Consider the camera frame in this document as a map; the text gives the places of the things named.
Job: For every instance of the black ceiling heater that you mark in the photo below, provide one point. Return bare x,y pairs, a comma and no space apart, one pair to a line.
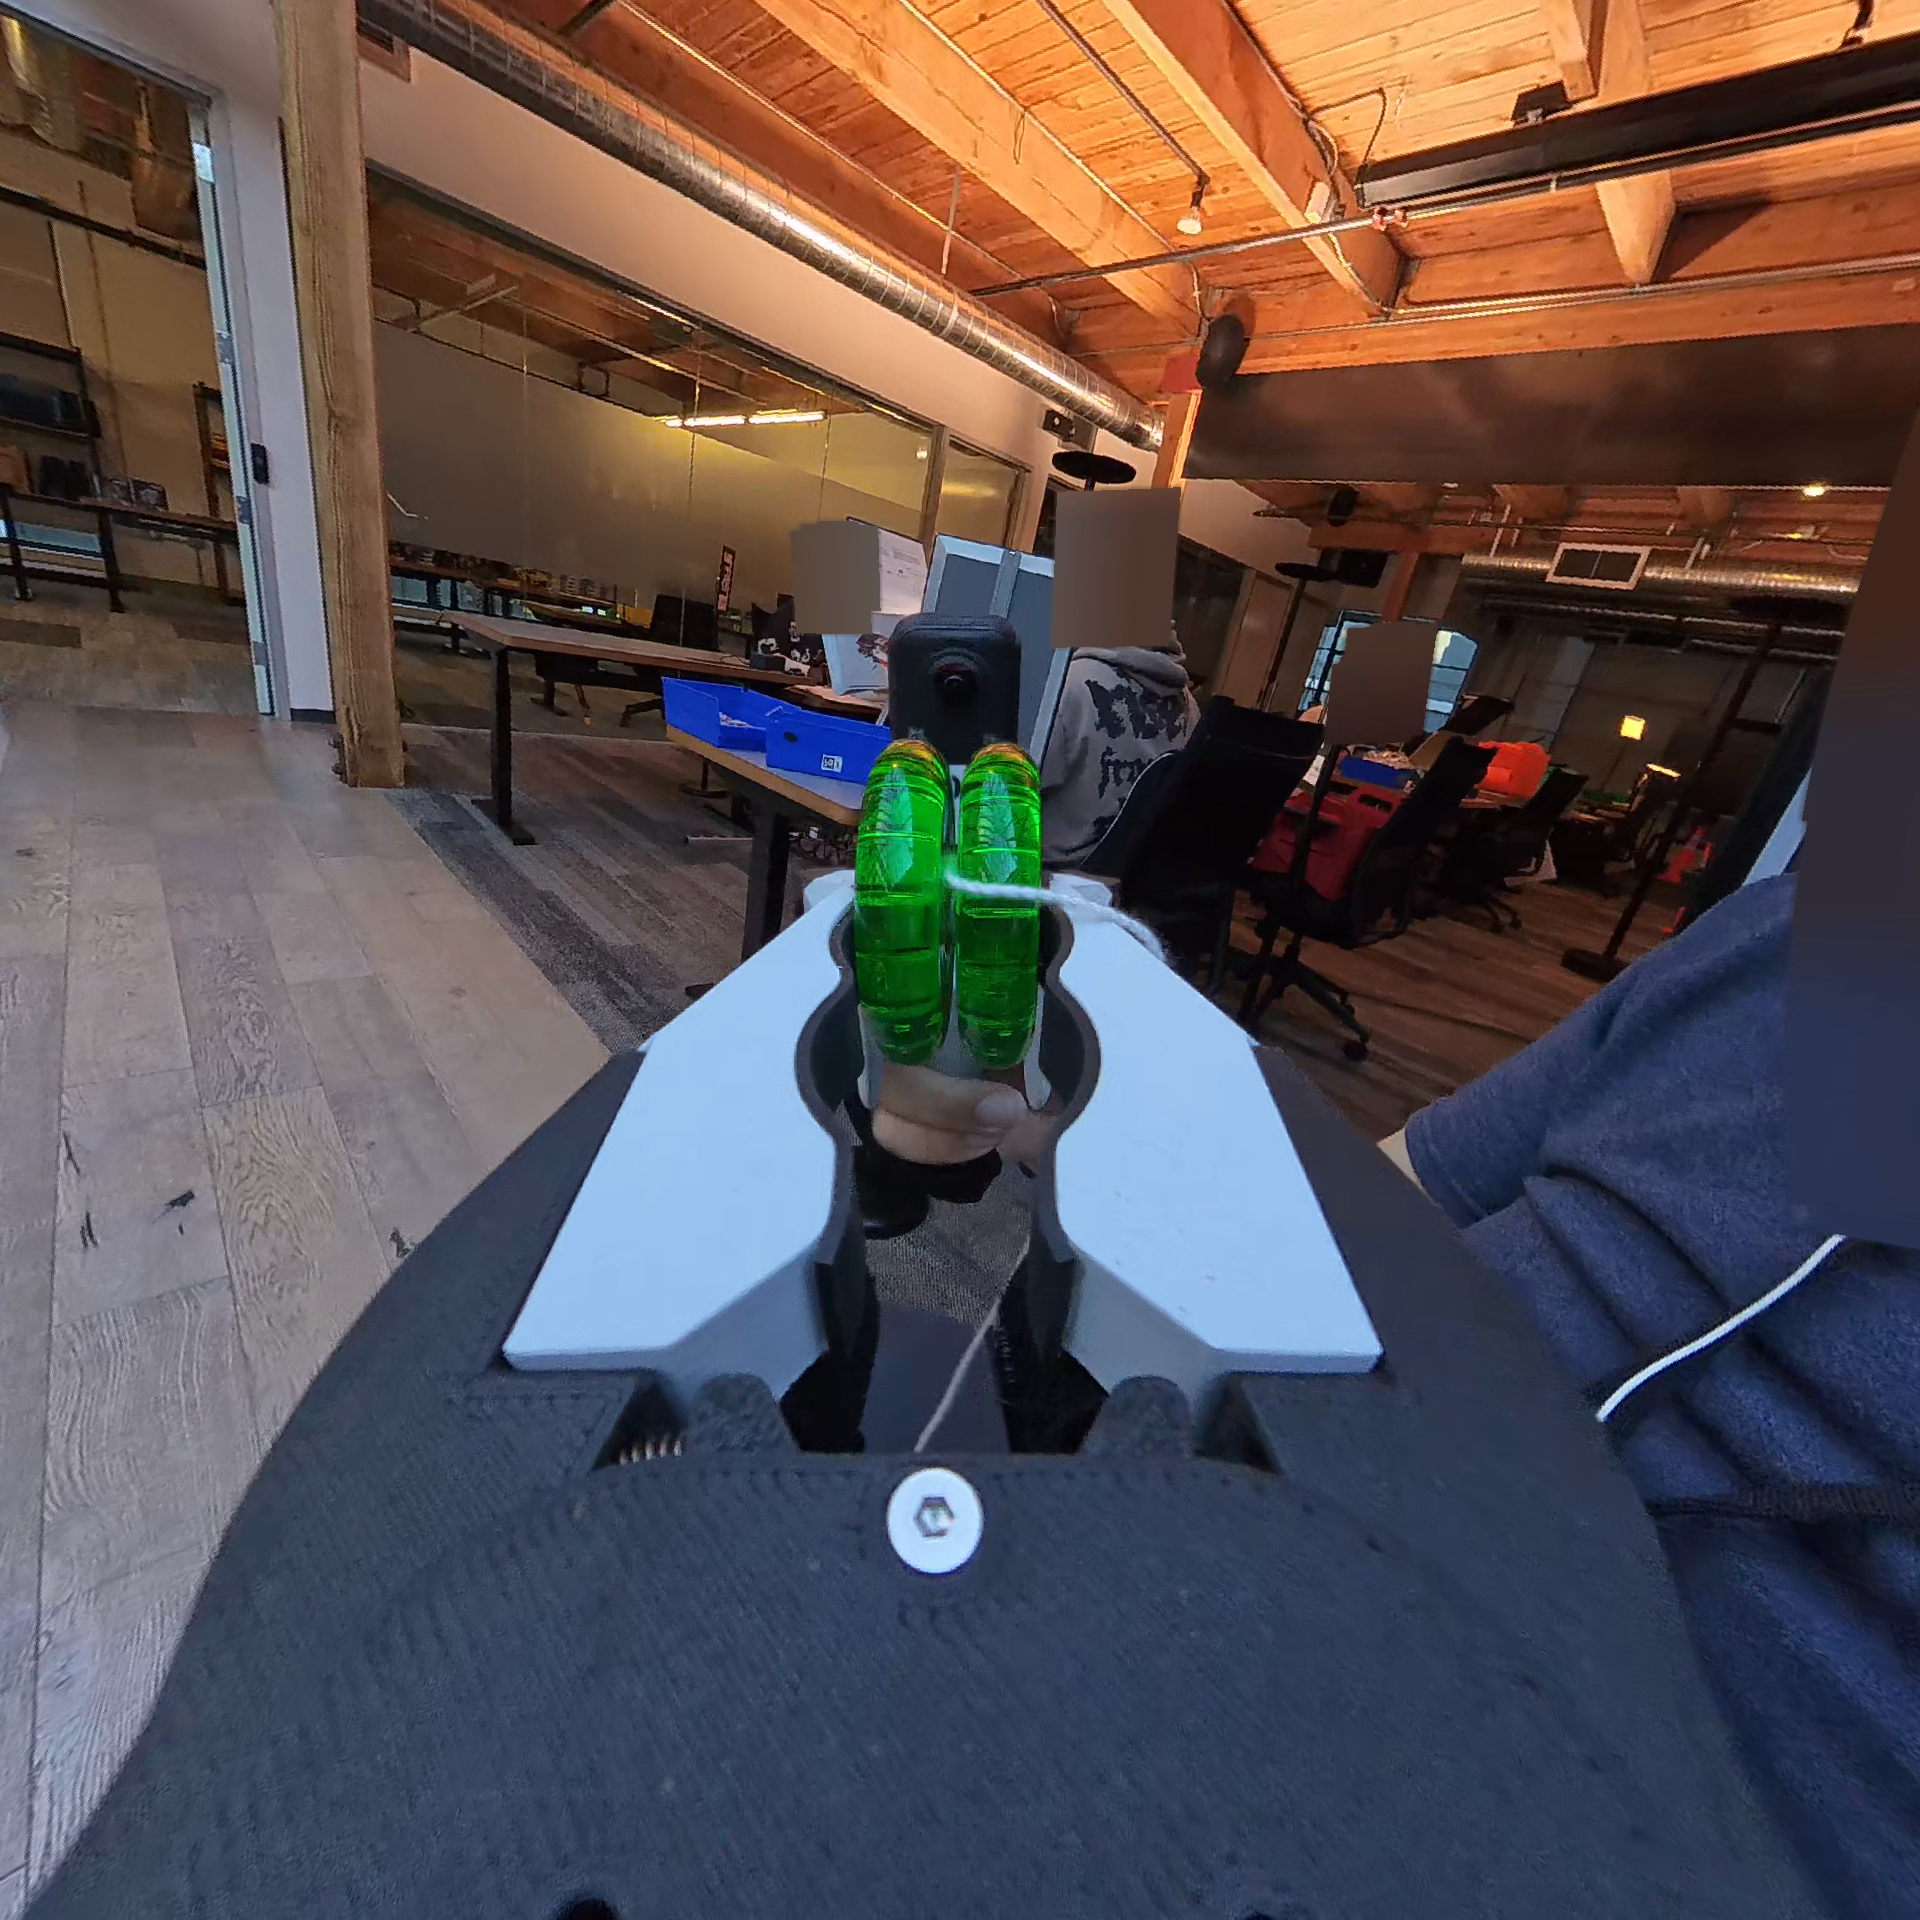
1650,136

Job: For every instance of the person's blue shirt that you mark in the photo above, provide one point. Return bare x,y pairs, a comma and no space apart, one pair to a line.
1650,1125

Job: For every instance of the green yoyo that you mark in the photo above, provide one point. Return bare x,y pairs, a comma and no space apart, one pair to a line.
900,901

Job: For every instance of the person's right hand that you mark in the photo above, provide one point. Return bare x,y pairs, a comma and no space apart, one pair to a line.
937,1117

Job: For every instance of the grey panel stand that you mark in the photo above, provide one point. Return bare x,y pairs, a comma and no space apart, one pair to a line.
984,585

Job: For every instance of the wooden post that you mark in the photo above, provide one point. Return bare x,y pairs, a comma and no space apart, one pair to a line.
338,450

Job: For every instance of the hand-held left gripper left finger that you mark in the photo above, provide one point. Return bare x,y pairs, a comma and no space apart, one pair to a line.
704,1201

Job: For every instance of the blue plastic bin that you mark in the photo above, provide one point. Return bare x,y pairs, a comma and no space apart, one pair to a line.
826,743
721,714

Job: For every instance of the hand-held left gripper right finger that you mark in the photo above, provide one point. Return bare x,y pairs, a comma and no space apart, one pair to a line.
1200,1201

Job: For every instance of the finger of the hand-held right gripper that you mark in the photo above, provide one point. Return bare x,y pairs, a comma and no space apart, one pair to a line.
1035,1072
877,1076

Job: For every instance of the black metal workbench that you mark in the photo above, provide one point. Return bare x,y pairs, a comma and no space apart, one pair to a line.
148,516

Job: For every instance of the wooden desk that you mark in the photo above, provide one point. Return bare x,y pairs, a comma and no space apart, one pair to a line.
751,775

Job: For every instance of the black ceiling speaker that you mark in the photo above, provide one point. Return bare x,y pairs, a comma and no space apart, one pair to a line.
1224,348

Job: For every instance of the black office chair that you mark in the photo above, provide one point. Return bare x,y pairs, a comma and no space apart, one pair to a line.
1229,810

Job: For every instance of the black disc fixture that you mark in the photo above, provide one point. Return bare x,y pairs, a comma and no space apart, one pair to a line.
1092,469

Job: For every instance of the ceiling light strip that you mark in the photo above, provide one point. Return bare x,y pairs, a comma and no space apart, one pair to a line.
744,420

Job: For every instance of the person's dark pants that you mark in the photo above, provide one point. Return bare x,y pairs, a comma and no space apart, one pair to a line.
885,1380

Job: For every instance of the long wooden table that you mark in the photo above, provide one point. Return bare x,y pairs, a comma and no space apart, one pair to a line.
600,642

